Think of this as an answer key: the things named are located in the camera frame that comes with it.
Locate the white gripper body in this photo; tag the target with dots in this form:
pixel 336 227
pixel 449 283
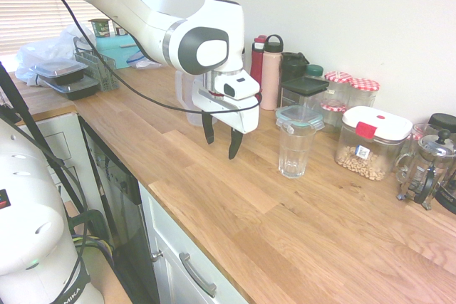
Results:
pixel 231 115

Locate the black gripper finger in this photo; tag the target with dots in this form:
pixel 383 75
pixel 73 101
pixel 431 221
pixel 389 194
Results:
pixel 207 129
pixel 235 144

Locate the clear pitcher blue lid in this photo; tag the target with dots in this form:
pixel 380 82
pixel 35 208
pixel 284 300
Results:
pixel 182 85

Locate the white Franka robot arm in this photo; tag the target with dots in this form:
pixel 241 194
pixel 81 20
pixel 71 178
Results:
pixel 221 19

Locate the red water bottle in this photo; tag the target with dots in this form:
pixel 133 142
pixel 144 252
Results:
pixel 257 65

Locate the pink bottle black cap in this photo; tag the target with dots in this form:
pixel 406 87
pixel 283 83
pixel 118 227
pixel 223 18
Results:
pixel 269 79

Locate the clear drinking glass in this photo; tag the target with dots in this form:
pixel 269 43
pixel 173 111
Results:
pixel 294 161

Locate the glass container teal lid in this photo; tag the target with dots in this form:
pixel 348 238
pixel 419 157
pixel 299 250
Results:
pixel 297 113

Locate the clear canister black lid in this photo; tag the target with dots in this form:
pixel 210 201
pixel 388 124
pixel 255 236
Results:
pixel 304 85

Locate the black shaker bottle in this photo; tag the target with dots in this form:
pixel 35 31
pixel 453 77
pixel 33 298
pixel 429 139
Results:
pixel 294 65

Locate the clear zip bag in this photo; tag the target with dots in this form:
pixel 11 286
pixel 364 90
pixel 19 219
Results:
pixel 142 63

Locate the jar with green lid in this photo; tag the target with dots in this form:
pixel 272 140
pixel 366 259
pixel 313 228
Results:
pixel 314 70

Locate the jar red checkered lid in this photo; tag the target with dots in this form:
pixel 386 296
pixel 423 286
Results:
pixel 337 77
pixel 333 107
pixel 364 85

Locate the white cabinet drawer front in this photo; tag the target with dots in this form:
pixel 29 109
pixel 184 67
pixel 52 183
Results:
pixel 171 233

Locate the grey cutlery basket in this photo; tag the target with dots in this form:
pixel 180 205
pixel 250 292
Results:
pixel 107 78

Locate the black dishwasher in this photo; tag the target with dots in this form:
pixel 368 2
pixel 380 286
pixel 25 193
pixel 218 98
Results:
pixel 124 211

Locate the teal box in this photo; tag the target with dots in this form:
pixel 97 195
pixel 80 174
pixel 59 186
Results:
pixel 114 53

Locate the small brown jar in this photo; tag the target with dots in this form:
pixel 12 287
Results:
pixel 120 30

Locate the metal cabinet knob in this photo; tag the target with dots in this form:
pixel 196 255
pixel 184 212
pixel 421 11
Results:
pixel 156 255

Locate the cereal container white lid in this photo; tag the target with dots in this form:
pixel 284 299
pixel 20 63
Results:
pixel 377 122

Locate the clear glass mug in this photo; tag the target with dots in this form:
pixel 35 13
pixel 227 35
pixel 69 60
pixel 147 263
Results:
pixel 420 133

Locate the white plastic bag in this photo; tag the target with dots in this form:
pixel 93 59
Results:
pixel 35 51

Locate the glass french press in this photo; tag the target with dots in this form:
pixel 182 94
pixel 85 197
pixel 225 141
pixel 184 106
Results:
pixel 436 161

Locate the jar with black lid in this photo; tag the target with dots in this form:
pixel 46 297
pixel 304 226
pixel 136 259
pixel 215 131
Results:
pixel 443 120

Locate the black coffee appliance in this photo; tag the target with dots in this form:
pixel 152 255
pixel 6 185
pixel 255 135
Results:
pixel 448 195

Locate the window blinds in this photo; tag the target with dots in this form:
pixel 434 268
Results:
pixel 21 8

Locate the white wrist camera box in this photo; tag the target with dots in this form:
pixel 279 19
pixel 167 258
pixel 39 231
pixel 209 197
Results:
pixel 242 85

